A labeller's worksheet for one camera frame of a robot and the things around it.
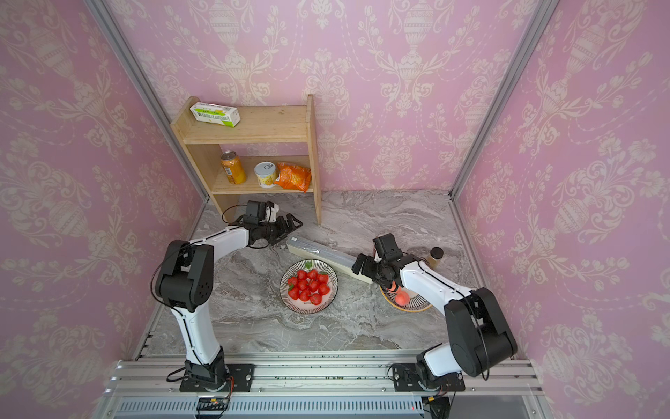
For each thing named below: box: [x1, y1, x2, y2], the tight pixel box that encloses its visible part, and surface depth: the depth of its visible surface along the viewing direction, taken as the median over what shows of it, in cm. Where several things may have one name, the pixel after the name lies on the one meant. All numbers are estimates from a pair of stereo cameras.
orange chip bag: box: [273, 162, 312, 194], surface depth 93 cm
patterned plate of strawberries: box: [279, 259, 340, 315], surface depth 91 cm
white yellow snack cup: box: [253, 160, 278, 189], surface depth 94 cm
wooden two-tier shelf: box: [170, 94, 322, 226], surface depth 90 cm
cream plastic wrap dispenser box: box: [286, 235, 374, 285], surface depth 96 cm
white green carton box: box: [189, 102, 242, 128], surface depth 81 cm
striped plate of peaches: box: [378, 284, 433, 312], surface depth 89 cm
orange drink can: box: [219, 150, 247, 186], surface depth 90 cm
